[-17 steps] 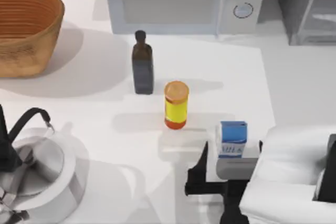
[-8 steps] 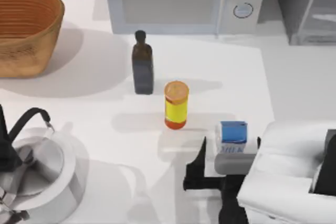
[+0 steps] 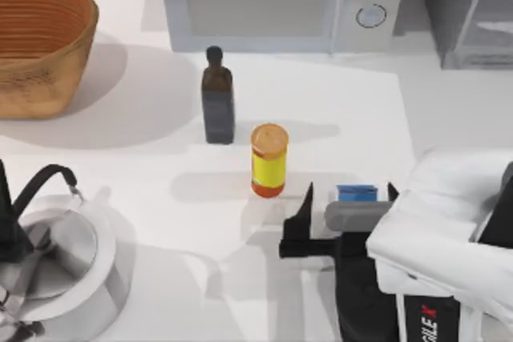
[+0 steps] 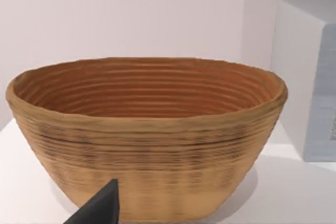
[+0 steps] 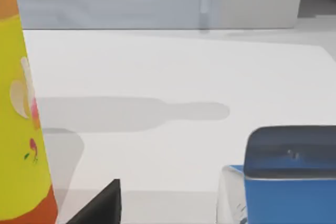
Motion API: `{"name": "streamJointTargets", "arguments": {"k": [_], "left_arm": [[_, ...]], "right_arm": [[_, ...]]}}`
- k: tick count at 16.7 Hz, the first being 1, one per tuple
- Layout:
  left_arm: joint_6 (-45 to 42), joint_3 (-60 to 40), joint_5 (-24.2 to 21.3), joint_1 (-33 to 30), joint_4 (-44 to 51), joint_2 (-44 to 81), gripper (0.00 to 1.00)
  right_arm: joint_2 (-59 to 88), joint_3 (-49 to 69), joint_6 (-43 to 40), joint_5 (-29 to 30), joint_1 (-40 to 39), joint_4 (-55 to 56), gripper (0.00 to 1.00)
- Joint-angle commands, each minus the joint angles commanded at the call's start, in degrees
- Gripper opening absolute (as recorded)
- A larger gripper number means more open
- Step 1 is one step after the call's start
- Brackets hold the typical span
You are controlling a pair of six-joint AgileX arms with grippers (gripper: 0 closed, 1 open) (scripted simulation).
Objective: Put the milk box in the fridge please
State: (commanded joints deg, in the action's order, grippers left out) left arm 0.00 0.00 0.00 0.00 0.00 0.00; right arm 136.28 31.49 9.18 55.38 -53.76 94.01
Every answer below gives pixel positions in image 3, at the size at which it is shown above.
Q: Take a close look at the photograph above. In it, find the blue box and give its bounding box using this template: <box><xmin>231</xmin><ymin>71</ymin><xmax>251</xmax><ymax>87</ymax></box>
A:
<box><xmin>335</xmin><ymin>183</ymin><xmax>380</xmax><ymax>203</ymax></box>

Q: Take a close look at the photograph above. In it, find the pale grey rounded box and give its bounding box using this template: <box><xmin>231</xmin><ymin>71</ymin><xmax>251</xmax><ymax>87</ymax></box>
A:
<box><xmin>325</xmin><ymin>199</ymin><xmax>397</xmax><ymax>235</ymax></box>

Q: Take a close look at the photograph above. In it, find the yellow and orange jar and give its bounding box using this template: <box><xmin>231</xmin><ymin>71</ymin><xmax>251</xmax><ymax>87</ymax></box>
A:
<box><xmin>250</xmin><ymin>123</ymin><xmax>289</xmax><ymax>200</ymax></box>

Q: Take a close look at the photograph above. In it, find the dark brown bottle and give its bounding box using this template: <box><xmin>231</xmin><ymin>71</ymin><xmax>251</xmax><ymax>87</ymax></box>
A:
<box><xmin>200</xmin><ymin>46</ymin><xmax>236</xmax><ymax>146</ymax></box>

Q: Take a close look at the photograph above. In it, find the pale microwave oven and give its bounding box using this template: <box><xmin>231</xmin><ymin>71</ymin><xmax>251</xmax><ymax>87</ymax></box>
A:
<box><xmin>157</xmin><ymin>0</ymin><xmax>412</xmax><ymax>57</ymax></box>

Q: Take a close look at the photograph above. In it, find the round microwave knob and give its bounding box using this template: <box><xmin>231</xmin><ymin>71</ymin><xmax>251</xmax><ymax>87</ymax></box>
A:
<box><xmin>355</xmin><ymin>2</ymin><xmax>388</xmax><ymax>30</ymax></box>

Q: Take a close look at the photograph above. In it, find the microwave oven door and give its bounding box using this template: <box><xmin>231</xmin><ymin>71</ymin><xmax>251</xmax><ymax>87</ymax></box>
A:
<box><xmin>158</xmin><ymin>0</ymin><xmax>349</xmax><ymax>54</ymax></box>

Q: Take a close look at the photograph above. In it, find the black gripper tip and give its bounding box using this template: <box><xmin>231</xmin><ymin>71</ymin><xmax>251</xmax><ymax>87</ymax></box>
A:
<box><xmin>0</xmin><ymin>159</ymin><xmax>30</xmax><ymax>264</ymax></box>

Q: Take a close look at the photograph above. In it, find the woven wooden basket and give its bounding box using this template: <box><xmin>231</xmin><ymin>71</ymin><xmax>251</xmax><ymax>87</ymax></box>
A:
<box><xmin>0</xmin><ymin>0</ymin><xmax>100</xmax><ymax>120</ymax></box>

